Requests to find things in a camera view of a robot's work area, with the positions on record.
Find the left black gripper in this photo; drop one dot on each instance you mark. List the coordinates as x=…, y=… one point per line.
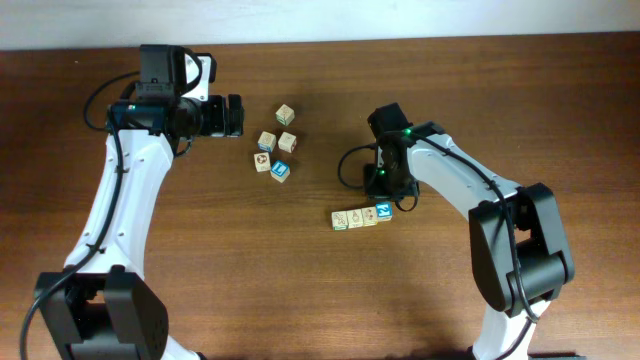
x=218, y=123

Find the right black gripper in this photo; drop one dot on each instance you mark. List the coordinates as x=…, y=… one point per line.
x=375, y=192

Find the blue letter block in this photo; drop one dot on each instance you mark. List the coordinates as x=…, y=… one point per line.
x=384, y=211

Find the yellow-edged picture block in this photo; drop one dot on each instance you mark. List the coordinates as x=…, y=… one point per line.
x=369, y=216

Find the blue D block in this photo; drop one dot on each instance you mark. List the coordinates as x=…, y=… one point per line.
x=355, y=218

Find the green V block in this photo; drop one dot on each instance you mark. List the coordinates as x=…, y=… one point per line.
x=339, y=220

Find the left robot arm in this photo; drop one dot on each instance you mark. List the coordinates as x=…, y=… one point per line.
x=99, y=306

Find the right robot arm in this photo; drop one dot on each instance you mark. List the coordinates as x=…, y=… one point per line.
x=520, y=253

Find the pretzel picture block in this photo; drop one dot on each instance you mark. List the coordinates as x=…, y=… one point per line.
x=267, y=141

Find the soccer ball block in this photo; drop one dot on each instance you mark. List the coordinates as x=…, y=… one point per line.
x=262, y=162

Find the green-edged picture block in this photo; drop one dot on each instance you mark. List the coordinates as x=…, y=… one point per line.
x=285, y=115

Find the green N block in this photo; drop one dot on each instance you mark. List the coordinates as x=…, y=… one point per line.
x=287, y=142

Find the blue L block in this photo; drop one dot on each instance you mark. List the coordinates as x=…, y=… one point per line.
x=280, y=171

